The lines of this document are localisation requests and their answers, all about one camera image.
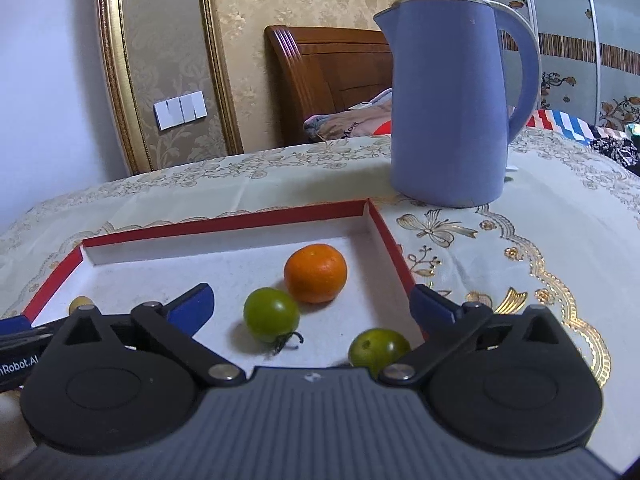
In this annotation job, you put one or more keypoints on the dark floral cloth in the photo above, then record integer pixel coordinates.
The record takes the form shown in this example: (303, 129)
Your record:
(617, 147)

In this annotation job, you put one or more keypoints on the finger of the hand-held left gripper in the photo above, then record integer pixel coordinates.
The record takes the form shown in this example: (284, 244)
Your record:
(20, 332)

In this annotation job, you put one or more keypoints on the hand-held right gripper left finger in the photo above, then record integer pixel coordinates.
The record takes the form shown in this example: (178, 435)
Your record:
(192, 307)

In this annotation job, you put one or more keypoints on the red white blue striped blanket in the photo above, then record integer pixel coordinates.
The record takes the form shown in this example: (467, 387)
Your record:
(560, 125)

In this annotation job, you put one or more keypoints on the white wall switch panel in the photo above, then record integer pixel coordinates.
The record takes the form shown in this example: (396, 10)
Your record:
(180, 109)

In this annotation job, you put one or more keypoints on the brown garment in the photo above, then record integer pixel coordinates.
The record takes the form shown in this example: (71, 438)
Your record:
(350, 122)

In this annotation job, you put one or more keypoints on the red cardboard box lid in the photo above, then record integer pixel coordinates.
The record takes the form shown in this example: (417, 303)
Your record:
(200, 260)

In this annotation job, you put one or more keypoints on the wooden bed headboard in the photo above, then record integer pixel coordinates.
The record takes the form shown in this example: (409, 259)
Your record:
(330, 75)

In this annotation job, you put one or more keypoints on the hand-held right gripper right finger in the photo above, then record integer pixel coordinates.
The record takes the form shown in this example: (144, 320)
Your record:
(432, 307)

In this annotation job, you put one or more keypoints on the blue electric kettle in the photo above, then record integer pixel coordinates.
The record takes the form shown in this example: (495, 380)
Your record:
(445, 110)

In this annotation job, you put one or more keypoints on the small yellow longan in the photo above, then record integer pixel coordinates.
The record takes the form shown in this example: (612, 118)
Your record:
(81, 301)

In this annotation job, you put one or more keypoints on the patterned sliding wardrobe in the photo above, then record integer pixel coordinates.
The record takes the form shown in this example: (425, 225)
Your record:
(575, 45)

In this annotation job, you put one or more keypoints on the small orange mandarin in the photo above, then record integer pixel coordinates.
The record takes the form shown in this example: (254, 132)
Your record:
(315, 273)

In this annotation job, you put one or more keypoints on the gold framed wall panel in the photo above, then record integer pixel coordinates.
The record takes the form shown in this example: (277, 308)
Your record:
(115, 60)

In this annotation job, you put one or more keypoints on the green tomato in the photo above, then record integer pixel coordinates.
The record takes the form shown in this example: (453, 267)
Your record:
(377, 350)
(270, 314)

